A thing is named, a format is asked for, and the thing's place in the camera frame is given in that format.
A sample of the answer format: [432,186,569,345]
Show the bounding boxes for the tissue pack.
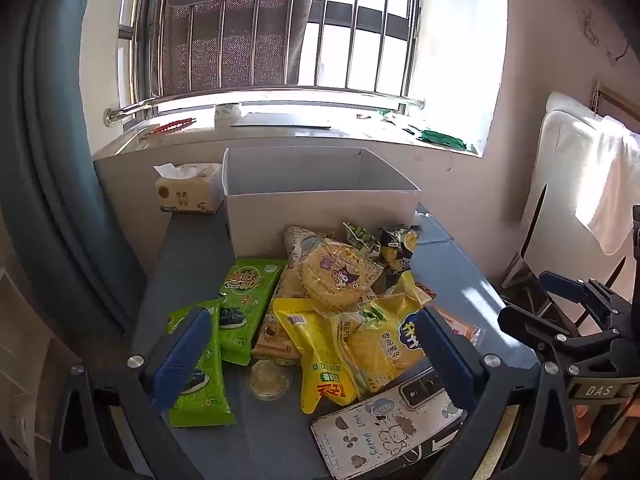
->
[153,162,224,215]

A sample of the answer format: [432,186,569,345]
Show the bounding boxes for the white paper cup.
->
[214,102,243,128]

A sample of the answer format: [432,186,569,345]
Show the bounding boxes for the brown wafer packet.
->
[250,265,301,361]

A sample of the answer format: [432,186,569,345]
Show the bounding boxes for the green cloth scraps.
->
[402,124,479,154]

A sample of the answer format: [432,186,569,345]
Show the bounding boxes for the white cardboard box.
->
[221,147,422,263]

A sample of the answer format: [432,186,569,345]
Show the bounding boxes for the green seaweed packet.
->
[166,300,237,428]
[218,257,287,367]

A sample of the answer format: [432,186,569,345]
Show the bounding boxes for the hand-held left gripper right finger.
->
[412,305,582,480]

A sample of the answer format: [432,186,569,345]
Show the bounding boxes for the phone with cartoon case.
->
[310,366,468,480]

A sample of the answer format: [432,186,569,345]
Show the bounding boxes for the orange snack packet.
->
[432,307,486,348]

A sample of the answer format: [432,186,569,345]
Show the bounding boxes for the thin wall cable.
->
[575,5,632,64]

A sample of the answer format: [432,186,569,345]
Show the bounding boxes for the black and yellow snack packet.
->
[375,226,418,276]

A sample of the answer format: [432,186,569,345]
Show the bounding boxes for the person's right hand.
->
[574,404,592,444]

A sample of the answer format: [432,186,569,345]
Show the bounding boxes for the dark flat sheet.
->
[230,122,333,130]

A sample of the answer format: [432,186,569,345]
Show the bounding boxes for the green pea packet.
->
[342,221,383,261]

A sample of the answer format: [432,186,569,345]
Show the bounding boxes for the red beaded stick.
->
[141,117,197,139]

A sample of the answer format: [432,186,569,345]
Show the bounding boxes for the yellow cartoon chip packet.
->
[298,240,386,318]

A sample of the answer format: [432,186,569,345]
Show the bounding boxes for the white folding chair with towel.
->
[520,91,640,257]

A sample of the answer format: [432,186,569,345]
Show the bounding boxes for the metal window bars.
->
[119,0,426,106]

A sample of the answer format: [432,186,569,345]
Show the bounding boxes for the pale printed snack packet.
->
[282,226,336,266]

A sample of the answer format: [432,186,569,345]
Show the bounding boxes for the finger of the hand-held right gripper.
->
[537,270,626,321]
[497,302,596,363]

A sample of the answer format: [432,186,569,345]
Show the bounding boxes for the yellow packet with red lettering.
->
[272,297,360,415]

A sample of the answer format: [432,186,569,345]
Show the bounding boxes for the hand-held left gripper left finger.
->
[50,305,216,480]

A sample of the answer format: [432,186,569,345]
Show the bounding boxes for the steel handrail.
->
[104,89,427,126]

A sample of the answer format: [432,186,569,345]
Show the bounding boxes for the grey hanging cloth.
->
[162,0,339,96]

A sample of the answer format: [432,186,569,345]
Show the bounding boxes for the yellow packet with blue logo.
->
[332,270,436,395]

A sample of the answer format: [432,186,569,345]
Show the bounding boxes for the clear jelly cup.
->
[248,359,292,401]

